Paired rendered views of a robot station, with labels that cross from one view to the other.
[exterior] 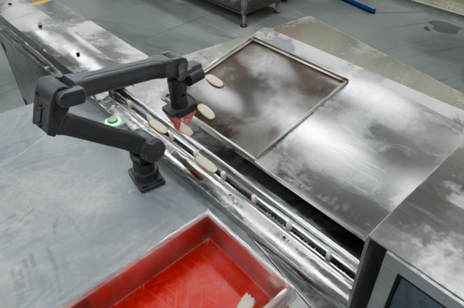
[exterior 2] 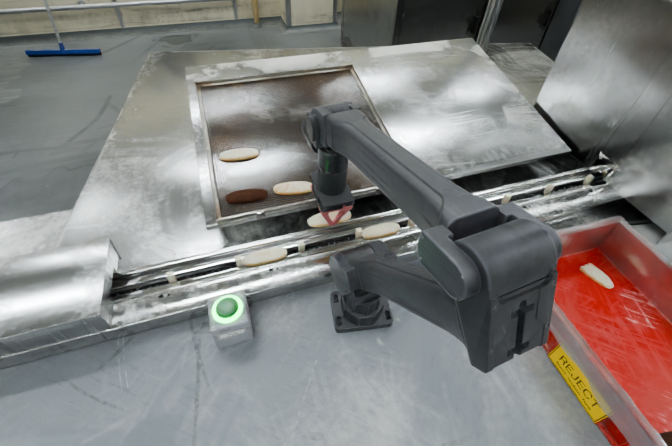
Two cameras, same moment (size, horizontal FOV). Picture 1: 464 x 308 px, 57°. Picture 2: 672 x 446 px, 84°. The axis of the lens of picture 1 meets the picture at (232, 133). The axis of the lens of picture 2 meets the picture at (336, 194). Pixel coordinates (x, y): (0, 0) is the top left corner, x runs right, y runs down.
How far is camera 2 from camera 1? 1.18 m
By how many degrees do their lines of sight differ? 50
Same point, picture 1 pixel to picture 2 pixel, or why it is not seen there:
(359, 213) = (515, 146)
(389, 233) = not seen: outside the picture
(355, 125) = (413, 94)
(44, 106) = (533, 298)
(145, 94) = (145, 253)
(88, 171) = (298, 399)
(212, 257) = not seen: hidden behind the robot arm
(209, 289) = (572, 298)
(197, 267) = not seen: hidden behind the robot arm
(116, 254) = (505, 395)
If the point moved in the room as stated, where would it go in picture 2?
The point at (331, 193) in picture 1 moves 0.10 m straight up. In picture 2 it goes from (485, 150) to (497, 121)
